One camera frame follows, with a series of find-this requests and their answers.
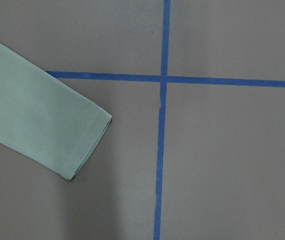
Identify green long-sleeve shirt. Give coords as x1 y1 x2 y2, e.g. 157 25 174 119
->
0 43 112 180

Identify blue tape grid lines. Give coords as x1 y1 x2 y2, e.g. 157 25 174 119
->
47 0 285 240

